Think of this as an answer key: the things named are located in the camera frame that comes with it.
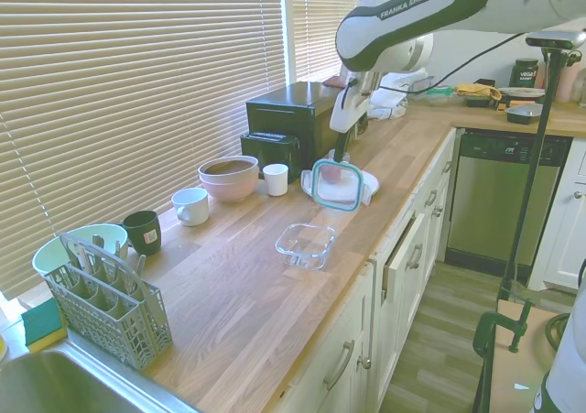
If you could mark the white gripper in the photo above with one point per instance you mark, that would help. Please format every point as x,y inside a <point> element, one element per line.
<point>349,111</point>

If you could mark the clear lid with teal seal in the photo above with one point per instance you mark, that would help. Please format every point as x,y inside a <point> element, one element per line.
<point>361,188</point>

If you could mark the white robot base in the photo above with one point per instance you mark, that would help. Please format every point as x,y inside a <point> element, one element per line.
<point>570,367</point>

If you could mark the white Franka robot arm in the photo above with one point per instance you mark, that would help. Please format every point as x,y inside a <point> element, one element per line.
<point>412,10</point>

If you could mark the glass container with green lid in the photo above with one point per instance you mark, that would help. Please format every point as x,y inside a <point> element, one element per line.
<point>439,96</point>

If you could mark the clear glass food container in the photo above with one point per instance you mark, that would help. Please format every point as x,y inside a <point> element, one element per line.
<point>306,248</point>

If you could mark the black food tray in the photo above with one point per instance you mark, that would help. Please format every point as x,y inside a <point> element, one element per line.
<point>480,101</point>

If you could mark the red fruit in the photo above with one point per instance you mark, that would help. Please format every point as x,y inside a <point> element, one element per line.
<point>332,174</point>

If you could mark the white dinner plate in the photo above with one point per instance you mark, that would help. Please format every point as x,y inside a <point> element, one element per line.
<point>374,185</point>

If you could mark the white crumpled cloth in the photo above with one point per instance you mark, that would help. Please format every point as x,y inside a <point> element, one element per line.
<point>389,101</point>

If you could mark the black toaster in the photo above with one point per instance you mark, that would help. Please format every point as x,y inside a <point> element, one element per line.
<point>268,149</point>

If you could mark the tall white mug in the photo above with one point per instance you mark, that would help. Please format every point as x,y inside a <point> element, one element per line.
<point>276,181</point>

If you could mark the grey bowl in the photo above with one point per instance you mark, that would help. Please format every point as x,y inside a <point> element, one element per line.
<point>247,170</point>

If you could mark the metal cabinet knob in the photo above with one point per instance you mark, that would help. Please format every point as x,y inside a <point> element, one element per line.
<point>365,361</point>
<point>438,210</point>

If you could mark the pink bowl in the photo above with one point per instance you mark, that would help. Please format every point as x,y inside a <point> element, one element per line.
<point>229,192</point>

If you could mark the beige window blind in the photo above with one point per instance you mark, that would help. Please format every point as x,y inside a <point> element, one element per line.
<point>114,88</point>
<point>320,19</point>

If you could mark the yellow cloth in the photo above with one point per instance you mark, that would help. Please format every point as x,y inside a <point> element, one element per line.
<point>474,89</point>

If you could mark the stainless steel dishwasher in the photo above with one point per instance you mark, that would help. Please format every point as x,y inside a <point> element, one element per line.
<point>485,202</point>

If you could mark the wide white mug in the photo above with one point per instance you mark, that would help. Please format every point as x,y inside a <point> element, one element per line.
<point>194,209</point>

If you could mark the black tray with foil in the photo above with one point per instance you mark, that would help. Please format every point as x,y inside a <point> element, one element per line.
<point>522,113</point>

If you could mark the white kitchen cabinet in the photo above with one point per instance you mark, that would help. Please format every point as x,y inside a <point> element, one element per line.
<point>403,321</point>

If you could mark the plate with leftovers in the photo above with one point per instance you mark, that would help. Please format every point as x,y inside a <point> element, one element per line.
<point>522,92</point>

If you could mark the black supplement jar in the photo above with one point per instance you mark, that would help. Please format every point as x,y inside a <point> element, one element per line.
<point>525,72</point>

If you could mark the black cup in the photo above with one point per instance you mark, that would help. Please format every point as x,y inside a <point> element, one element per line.
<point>144,234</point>

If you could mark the pink bottle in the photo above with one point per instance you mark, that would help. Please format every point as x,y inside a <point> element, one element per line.
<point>567,76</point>

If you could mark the dark green clamp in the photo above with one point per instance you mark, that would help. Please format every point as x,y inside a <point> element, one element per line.
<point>484,335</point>

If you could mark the white cabinet beside dishwasher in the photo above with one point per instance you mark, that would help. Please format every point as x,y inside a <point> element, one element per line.
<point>565,230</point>

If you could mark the wooden mounting board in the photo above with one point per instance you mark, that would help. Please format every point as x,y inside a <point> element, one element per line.
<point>540,314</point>

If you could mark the grey plastic cutlery basket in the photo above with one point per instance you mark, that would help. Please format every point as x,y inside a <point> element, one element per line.
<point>114,326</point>

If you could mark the mint green bowl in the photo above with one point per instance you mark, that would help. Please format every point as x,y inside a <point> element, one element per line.
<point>48,259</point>

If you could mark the green and yellow sponge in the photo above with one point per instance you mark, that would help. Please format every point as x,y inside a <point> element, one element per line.
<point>41,326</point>

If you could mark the stainless steel sink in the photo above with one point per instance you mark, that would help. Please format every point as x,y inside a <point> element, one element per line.
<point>59,385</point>

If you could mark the grey stereo camera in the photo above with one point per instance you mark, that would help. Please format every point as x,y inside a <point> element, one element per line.
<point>554,40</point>

